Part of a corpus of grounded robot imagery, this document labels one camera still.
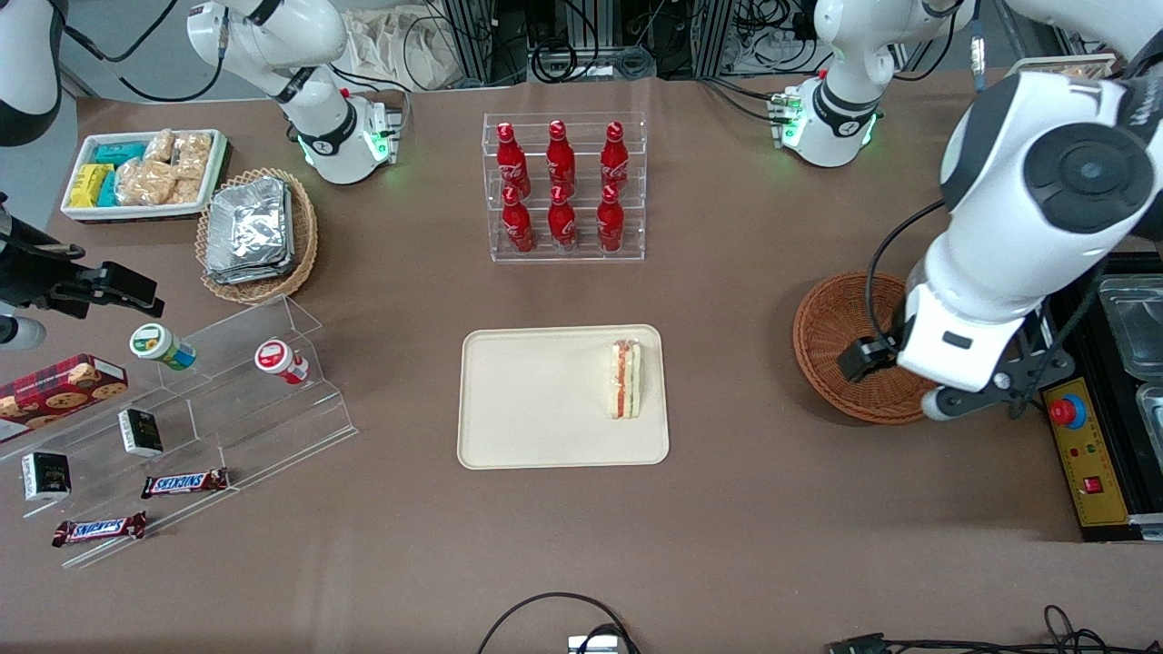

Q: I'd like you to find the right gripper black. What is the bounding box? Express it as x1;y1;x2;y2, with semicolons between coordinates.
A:
0;193;165;317

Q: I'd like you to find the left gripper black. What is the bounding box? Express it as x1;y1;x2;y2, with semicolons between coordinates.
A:
836;334;1079;419

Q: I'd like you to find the triangle sandwich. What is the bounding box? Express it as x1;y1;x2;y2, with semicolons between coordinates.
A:
609;339;642;420

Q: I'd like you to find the oval tan wicker basket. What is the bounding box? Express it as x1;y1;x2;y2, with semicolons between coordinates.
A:
196;167;319;306

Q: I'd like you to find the round brown wicker basket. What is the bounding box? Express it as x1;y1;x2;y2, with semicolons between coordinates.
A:
793;272;939;426

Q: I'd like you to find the beige plastic tray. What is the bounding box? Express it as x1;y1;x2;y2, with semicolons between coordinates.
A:
457;324;671;471

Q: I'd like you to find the green-lid white cup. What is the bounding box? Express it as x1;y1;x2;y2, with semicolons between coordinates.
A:
129;322;197;372

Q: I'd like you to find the white rectangular bin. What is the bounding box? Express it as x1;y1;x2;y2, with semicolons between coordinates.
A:
61;129;228;223

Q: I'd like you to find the yellow snack packet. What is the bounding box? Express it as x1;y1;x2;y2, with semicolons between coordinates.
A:
71;163;114;209

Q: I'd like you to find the red cookie box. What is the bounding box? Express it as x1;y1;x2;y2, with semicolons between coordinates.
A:
0;353;129;443

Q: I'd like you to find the silver foil container stack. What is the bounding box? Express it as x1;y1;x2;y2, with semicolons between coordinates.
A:
205;176;297;286

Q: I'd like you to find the small black box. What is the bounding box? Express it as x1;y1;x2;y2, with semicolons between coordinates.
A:
118;408;165;458
21;451;73;503

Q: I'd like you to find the red-lid white cup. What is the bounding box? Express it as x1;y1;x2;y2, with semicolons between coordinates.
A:
254;338;311;386

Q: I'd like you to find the black sealing machine yellow panel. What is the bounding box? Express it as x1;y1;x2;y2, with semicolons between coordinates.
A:
1036;250;1163;543

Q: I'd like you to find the clear plastic container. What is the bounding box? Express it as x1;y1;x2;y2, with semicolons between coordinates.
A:
1136;381;1163;446
1099;277;1163;381

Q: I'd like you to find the clear acrylic stepped display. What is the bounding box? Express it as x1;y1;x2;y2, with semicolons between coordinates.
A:
0;295;358;570

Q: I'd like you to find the brown Snickers bar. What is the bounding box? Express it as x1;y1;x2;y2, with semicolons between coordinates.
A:
51;510;149;549
141;467;231;500

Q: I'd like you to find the clear acrylic bottle rack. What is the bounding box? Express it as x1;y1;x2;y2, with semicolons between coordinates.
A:
482;112;648;264

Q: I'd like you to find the red cola bottle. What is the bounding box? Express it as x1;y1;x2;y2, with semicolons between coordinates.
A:
495;123;532;196
548;185;578;253
596;184;626;254
601;121;631;192
502;186;535;254
546;120;577;193

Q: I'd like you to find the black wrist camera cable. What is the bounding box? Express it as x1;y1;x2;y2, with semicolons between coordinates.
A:
865;200;948;357

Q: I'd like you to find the thin black tangled cable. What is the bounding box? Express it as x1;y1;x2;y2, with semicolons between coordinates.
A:
886;604;1163;654

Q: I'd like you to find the white wire rack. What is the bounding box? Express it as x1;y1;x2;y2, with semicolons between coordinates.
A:
1009;53;1120;83

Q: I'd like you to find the black looped cable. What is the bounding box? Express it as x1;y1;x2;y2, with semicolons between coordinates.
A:
477;592;641;654

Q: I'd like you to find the coiled black cable bundle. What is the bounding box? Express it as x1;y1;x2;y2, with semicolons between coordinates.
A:
532;38;657;84

